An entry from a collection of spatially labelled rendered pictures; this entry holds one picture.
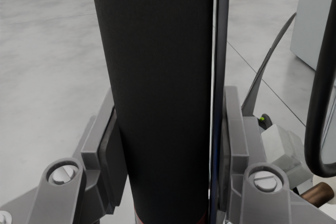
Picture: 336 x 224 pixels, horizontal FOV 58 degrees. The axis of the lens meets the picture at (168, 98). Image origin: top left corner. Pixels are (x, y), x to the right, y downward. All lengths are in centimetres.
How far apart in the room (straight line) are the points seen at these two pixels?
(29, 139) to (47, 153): 26
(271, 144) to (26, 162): 206
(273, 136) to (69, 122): 222
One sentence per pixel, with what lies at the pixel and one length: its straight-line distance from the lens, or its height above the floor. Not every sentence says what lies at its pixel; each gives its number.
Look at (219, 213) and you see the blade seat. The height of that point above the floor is 121.
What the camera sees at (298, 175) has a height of 112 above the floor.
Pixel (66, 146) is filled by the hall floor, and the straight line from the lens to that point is 247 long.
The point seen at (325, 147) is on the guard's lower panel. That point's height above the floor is 33.
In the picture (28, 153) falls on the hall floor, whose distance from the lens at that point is 254.
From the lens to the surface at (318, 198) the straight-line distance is 26.
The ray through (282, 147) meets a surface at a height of 116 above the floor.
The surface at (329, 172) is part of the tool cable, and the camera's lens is 24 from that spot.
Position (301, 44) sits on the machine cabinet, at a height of 20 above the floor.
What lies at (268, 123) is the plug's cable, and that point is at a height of 114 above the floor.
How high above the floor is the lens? 157
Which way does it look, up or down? 35 degrees down
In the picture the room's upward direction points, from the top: 4 degrees counter-clockwise
